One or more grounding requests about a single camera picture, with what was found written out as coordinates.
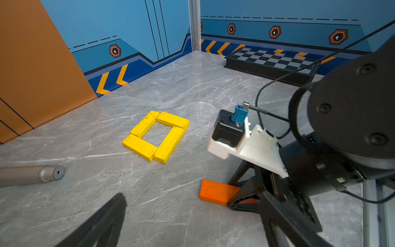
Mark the yellow block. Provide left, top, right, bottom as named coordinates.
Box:
left=130, top=111, right=159, bottom=138
left=156, top=112, right=190, bottom=129
left=153, top=127, right=185, bottom=164
left=122, top=134, right=157, bottom=161

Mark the grey metal microphone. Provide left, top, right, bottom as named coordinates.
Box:
left=1, top=165, right=65, bottom=186

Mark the yellow block bottom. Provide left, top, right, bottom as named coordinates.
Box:
left=122, top=134, right=157, bottom=161

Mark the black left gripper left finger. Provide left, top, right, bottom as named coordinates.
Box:
left=57, top=193, right=127, bottom=247

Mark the yellow block top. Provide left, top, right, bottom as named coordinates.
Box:
left=156, top=112, right=190, bottom=129

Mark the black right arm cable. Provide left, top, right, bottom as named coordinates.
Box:
left=248, top=18, right=395, bottom=205

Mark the right corner aluminium post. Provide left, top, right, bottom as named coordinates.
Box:
left=188, top=0, right=202, bottom=51

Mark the orange block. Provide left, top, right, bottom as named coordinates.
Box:
left=200, top=180, right=241, bottom=206

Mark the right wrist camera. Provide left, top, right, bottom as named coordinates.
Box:
left=208, top=103, right=289, bottom=178

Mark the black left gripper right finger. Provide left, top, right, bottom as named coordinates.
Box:
left=259, top=191, right=331, bottom=247

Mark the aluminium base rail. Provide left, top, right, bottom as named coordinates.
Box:
left=363, top=177, right=395, bottom=247

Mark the black white chessboard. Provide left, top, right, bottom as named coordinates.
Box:
left=224, top=47, right=321, bottom=86

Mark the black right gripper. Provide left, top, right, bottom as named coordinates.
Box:
left=227, top=133, right=367, bottom=213

